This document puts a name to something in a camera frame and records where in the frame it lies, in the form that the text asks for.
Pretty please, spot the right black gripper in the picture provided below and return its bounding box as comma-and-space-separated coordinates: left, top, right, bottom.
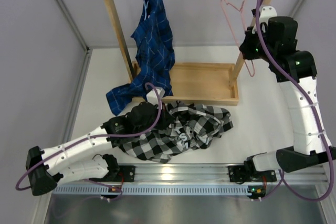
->
239, 26, 276, 63

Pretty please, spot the pink wire hanger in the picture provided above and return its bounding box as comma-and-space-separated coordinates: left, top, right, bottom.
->
220, 0, 256, 78

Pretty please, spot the black white checkered shirt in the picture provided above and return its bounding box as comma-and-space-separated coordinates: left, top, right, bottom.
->
119, 101, 233, 164

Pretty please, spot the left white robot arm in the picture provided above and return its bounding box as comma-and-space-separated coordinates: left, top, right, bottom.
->
26, 102, 174, 196

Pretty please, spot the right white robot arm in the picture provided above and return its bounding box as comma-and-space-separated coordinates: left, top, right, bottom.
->
240, 16, 335, 180

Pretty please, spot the blue plaid shirt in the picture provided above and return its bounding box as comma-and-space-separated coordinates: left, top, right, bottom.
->
106, 0, 175, 115

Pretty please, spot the wooden clothes rack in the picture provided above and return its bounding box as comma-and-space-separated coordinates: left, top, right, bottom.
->
104, 0, 271, 106

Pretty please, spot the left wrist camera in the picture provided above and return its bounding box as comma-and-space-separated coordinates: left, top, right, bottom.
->
146, 87, 165, 105

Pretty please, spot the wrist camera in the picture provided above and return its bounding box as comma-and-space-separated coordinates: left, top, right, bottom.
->
146, 87, 165, 105
246, 5, 277, 34

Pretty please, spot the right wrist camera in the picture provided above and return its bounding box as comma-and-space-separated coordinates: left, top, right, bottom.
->
246, 5, 277, 34

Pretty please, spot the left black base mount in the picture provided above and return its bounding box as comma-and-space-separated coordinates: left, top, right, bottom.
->
114, 165, 135, 183

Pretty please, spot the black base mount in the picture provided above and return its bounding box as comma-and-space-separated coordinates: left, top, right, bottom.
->
114, 165, 135, 183
228, 165, 277, 184

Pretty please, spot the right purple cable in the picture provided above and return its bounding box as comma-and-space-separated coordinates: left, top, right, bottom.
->
256, 0, 334, 202

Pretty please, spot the aluminium mounting rail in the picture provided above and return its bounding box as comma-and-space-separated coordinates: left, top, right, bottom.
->
115, 163, 329, 183

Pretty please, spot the slotted grey cable duct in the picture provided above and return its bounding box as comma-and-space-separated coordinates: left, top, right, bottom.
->
52, 184, 265, 196

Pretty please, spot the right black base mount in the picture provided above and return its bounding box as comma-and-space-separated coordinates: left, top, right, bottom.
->
228, 165, 277, 184

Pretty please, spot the light blue wire hanger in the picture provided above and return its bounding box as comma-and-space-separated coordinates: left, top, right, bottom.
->
143, 0, 148, 20

